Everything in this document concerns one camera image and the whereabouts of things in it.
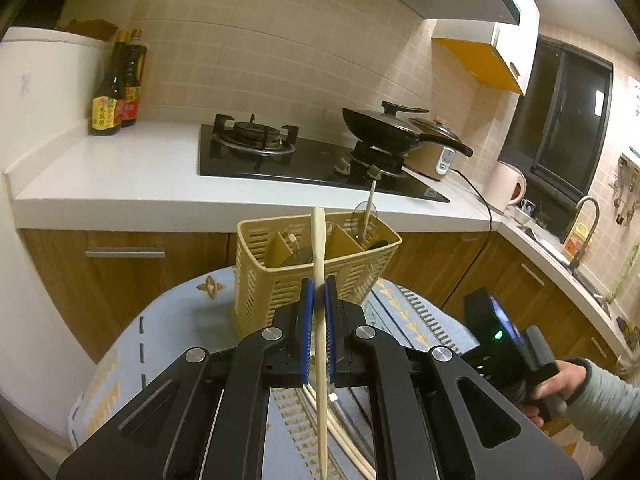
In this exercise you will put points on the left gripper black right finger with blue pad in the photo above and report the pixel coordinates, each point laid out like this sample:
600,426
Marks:
400,381

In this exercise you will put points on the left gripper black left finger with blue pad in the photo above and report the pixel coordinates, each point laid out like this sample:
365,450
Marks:
276,356

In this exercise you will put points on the cream wooden chopstick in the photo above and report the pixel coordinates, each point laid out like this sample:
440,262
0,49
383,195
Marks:
318,244

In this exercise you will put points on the grey sleeved right forearm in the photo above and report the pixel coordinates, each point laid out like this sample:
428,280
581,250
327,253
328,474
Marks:
604,408

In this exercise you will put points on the person's right hand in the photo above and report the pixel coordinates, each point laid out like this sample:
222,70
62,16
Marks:
570,378

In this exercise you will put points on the cream chopstick on table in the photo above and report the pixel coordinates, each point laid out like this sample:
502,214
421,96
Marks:
337,409
348,447

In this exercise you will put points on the light blue patterned tablecloth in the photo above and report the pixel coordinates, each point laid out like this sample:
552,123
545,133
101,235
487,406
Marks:
147,414

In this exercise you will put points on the beige plastic utensil basket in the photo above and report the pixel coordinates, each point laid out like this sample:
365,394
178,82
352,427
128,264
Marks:
274,256

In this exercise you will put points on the steel sink faucet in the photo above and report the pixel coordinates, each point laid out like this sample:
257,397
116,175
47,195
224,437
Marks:
578,237

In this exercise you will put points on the white electric kettle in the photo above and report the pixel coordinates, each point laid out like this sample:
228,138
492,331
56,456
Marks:
505,187

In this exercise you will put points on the wooden base cabinets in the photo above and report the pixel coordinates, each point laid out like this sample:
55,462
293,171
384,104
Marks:
99,281

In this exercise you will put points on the pink rice cooker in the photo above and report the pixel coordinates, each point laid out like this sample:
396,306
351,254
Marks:
431,159

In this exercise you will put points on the black gas stove top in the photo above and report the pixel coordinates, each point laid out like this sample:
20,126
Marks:
253,151

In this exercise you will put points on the dark window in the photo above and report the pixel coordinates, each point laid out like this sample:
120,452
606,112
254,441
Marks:
558,129

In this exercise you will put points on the black frying pan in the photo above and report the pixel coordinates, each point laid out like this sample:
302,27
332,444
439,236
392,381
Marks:
391,134

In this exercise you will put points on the dark soy sauce bottle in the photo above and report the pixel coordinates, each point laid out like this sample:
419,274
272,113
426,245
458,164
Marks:
108,102

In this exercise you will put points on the white refrigerator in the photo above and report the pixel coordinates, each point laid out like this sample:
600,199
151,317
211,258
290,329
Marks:
47,80

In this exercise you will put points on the clear ladle wooden handle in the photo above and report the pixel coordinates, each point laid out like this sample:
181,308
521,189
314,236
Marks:
367,214

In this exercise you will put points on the white wall cabinet orange underside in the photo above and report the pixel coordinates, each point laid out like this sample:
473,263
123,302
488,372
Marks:
498,55

